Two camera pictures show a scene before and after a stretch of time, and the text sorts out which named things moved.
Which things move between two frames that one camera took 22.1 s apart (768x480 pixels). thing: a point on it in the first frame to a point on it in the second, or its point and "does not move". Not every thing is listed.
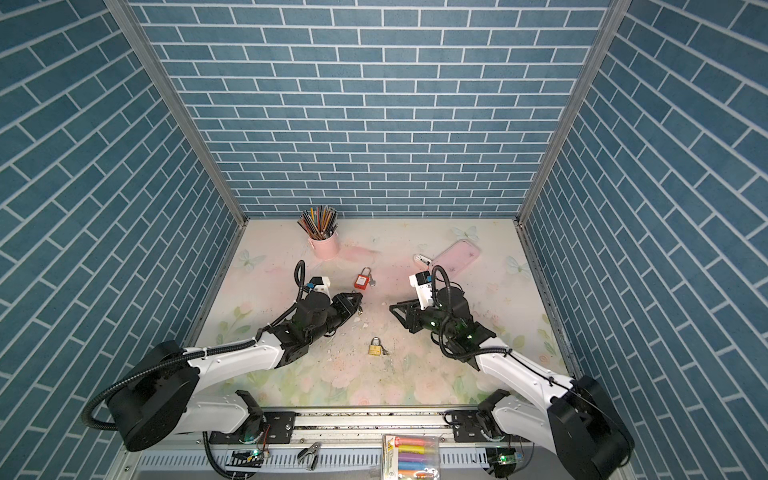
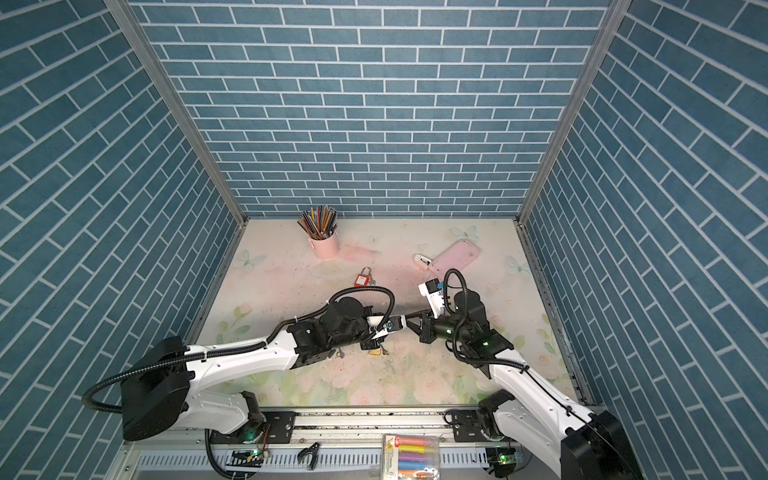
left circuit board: (245, 458) does not move
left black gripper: (345, 306) to (372, 344)
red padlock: (362, 280) does not move
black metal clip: (313, 451) does not move
